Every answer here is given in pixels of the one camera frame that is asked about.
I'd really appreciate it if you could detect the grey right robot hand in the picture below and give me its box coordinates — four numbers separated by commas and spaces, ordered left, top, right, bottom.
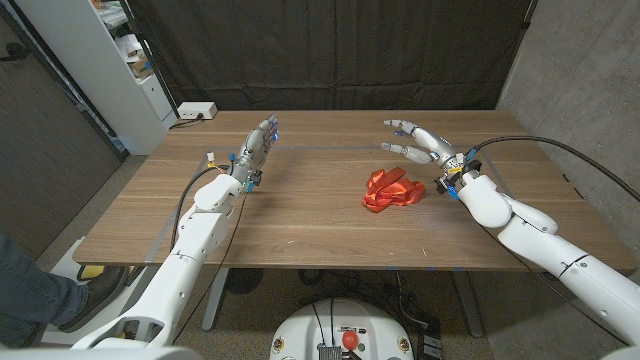
380, 118, 484, 196

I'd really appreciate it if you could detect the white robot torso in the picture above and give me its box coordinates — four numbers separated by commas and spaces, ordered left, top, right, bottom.
269, 298, 415, 360

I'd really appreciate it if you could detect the black power strip cord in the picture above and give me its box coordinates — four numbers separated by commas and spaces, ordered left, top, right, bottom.
168, 113, 204, 132

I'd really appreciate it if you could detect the dark brown shoe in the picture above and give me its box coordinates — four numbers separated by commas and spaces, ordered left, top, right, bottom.
57, 264, 134, 334

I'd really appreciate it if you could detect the person leg in jeans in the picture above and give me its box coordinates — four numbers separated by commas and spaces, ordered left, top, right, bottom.
0, 232, 91, 349

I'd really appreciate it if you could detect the black door handle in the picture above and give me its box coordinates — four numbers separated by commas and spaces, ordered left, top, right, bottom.
0, 42, 29, 64

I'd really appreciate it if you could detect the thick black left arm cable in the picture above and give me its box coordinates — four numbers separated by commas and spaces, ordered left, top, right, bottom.
169, 164, 231, 251

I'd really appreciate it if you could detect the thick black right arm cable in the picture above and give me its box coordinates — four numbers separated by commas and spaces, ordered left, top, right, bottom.
463, 134, 640, 204

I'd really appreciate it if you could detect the orange satin ribbon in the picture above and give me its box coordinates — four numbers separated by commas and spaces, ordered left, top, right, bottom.
361, 166, 426, 214

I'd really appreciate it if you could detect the white floor platform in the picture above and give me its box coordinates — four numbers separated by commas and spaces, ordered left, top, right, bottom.
38, 237, 151, 347

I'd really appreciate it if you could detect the black backdrop stand pole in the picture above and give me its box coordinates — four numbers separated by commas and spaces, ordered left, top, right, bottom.
119, 0, 181, 119

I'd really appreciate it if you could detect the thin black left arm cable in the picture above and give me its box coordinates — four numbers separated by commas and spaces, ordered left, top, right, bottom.
172, 192, 250, 344

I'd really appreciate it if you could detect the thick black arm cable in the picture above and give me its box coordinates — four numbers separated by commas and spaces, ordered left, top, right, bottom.
169, 164, 231, 251
463, 134, 640, 204

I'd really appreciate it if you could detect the black fabric backdrop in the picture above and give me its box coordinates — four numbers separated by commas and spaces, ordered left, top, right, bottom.
127, 0, 534, 112

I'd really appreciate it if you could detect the yellow floor object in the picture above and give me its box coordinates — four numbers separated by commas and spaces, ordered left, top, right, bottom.
77, 264, 106, 282

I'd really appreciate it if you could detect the white power strip box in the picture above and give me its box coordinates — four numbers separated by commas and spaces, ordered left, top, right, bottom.
177, 101, 219, 121

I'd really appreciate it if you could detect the grey metal table leg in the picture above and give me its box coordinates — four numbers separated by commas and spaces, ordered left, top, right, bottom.
451, 271, 484, 339
201, 267, 231, 333

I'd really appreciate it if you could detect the white shelf cabinet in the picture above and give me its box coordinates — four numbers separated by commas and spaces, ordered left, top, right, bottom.
14, 0, 179, 156

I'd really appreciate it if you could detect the black floor power strip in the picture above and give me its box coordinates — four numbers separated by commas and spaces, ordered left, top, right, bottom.
417, 319, 444, 360

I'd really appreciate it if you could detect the cardboard box with blue tape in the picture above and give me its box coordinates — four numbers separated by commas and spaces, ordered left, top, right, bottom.
127, 54, 154, 79

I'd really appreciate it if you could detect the round black floor object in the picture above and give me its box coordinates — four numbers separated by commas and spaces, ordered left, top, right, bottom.
224, 268, 265, 296

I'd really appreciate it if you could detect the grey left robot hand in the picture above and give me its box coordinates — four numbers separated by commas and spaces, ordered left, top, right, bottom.
227, 113, 280, 194

